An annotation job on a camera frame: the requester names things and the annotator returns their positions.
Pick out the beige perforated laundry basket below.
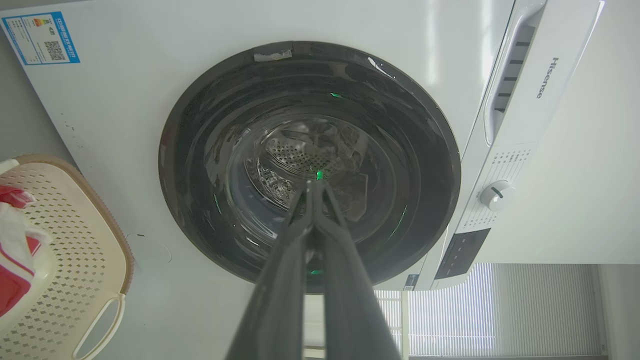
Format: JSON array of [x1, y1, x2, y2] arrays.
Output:
[[0, 155, 135, 360]]

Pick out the white Hisense washing machine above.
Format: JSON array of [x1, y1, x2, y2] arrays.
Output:
[[0, 0, 606, 360]]

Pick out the white window blinds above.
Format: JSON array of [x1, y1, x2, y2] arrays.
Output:
[[374, 263, 608, 358]]

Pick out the blue energy label sticker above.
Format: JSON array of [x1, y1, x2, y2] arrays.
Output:
[[1, 11, 81, 66]]

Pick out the red and white garment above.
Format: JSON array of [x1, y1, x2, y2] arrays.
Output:
[[0, 185, 53, 318]]

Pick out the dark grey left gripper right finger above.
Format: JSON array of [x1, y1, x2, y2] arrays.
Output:
[[314, 180, 402, 360]]

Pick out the round dark washing machine door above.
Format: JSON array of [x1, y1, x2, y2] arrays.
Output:
[[158, 41, 462, 294]]

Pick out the white washing machine dial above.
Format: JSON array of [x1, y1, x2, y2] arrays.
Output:
[[479, 180, 516, 212]]

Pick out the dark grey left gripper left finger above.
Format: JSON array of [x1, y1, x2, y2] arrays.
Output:
[[225, 181, 317, 360]]

